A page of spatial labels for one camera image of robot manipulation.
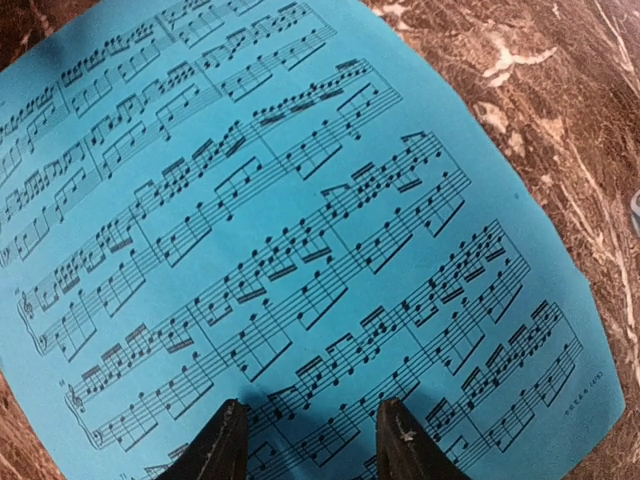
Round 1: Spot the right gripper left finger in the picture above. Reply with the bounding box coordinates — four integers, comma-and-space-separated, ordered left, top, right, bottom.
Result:
162, 399, 249, 480

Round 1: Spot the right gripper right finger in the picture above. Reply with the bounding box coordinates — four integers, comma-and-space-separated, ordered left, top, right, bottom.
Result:
376, 398, 469, 480

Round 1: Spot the blue sheet music page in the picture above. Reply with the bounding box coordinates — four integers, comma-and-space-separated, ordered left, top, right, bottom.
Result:
1, 1, 625, 479

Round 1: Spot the white perforated music stand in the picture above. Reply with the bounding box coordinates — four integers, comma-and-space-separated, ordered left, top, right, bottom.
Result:
630, 191, 640, 223

